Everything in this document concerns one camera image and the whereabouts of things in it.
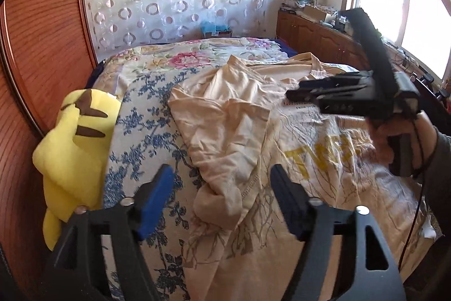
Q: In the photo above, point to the beige printed t-shirt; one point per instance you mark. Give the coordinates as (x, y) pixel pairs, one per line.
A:
(229, 131)

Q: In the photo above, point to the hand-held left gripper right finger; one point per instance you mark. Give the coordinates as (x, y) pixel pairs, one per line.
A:
(286, 197)

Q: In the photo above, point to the pink floral quilt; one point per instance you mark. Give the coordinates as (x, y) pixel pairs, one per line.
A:
(183, 54)

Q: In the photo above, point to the person's right forearm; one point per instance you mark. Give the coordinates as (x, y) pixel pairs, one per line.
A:
(442, 167)

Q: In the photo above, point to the blue floral bed cover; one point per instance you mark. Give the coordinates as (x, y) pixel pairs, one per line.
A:
(148, 103)

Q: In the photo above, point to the teal packet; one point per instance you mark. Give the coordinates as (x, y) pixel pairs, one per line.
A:
(215, 28)

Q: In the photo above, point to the dark blue bed sheet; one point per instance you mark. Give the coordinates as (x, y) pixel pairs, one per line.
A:
(285, 47)

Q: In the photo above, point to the cardboard box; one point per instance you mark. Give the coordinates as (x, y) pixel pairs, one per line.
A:
(313, 12)

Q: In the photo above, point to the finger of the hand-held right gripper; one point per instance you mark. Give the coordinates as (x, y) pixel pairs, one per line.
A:
(334, 80)
(327, 103)

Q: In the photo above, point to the person's right hand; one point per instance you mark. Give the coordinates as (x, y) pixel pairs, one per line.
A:
(426, 138)

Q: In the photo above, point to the yellow plush toy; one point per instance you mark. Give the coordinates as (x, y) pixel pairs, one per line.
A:
(70, 153)

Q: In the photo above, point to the stack of papers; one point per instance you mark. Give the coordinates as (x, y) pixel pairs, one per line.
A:
(292, 2)

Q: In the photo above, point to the window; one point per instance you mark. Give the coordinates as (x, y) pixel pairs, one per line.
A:
(422, 22)

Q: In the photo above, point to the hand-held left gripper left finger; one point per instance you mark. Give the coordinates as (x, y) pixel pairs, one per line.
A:
(158, 195)

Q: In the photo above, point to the black desk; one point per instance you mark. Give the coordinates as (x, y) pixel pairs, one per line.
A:
(433, 103)

